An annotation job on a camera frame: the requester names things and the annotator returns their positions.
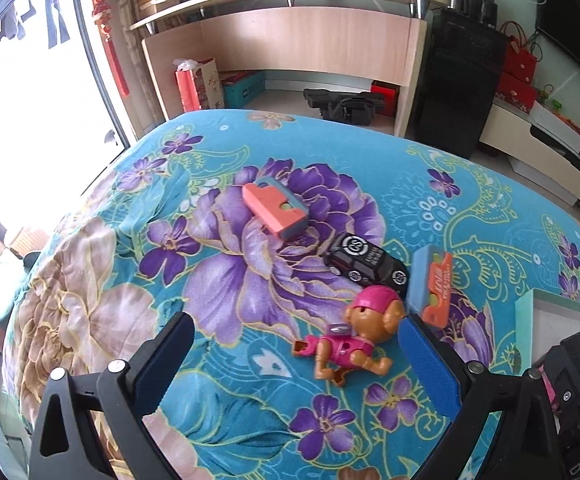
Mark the orange blue eraser block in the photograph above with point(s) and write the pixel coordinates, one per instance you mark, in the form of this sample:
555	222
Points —
281	212

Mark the white shallow tray box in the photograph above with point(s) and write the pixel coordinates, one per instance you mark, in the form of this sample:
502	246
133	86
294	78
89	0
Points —
543	319

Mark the black bag on floor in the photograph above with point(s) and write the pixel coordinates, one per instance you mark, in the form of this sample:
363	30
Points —
350	108

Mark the teal storage crate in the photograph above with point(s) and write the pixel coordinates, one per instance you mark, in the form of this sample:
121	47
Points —
240	88

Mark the white tv stand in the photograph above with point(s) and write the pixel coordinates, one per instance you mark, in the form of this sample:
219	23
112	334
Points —
508	130

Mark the red handbag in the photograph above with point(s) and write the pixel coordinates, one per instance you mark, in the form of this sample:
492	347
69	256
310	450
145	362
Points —
522	55

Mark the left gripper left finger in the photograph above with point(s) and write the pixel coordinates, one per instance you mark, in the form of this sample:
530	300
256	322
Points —
65	444

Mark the black toy car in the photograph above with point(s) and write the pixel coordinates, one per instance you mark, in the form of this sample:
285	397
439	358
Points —
365	264

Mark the black cabinet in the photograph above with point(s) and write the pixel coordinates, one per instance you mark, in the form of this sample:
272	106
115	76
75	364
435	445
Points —
458	83

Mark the floral blanket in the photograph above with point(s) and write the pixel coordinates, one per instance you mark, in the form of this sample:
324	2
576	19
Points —
166	230

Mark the red gift bag on floor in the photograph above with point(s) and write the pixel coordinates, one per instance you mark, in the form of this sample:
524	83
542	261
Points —
199	85

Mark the wooden curved desk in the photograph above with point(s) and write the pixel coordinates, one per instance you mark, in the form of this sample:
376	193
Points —
281	35

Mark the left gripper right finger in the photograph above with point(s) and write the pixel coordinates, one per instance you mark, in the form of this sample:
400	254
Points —
467	393

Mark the pink toy dog figure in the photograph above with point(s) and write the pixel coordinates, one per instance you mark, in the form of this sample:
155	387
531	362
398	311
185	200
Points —
372	318

